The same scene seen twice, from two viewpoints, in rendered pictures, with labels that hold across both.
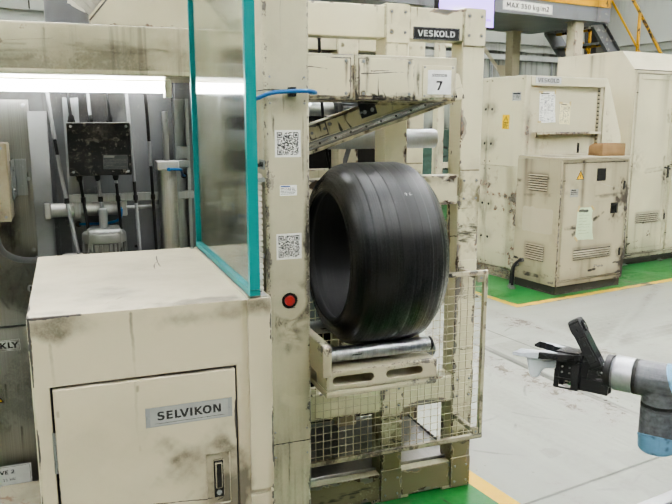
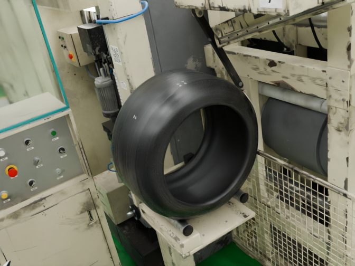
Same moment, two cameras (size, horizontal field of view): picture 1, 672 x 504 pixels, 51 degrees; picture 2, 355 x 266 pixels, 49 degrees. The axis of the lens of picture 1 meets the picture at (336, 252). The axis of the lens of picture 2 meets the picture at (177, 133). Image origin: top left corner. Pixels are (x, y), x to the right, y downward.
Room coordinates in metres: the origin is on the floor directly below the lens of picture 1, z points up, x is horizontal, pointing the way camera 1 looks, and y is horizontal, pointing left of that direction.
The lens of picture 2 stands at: (1.97, -1.45, 1.89)
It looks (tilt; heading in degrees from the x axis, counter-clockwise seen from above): 26 degrees down; 83
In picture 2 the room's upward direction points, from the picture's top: 11 degrees counter-clockwise
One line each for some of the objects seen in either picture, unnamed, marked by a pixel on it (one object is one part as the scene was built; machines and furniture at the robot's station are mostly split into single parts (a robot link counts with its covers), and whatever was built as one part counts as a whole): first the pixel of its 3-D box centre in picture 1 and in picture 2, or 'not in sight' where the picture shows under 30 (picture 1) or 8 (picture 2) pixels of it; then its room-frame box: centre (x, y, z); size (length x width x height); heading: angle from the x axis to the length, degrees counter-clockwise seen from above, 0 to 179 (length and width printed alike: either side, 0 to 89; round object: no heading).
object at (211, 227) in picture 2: (359, 367); (196, 214); (2.15, -0.07, 0.80); 0.37 x 0.36 x 0.02; 21
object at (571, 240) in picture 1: (571, 221); not in sight; (6.69, -2.25, 0.62); 0.91 x 0.58 x 1.25; 119
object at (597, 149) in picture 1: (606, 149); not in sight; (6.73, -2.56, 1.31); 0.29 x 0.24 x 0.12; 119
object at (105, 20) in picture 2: (280, 90); (121, 14); (2.04, 0.16, 1.66); 0.19 x 0.19 x 0.06; 21
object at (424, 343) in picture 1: (378, 349); (165, 210); (2.02, -0.13, 0.90); 0.35 x 0.05 x 0.05; 111
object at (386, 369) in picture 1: (377, 370); (167, 222); (2.02, -0.12, 0.84); 0.36 x 0.09 x 0.06; 111
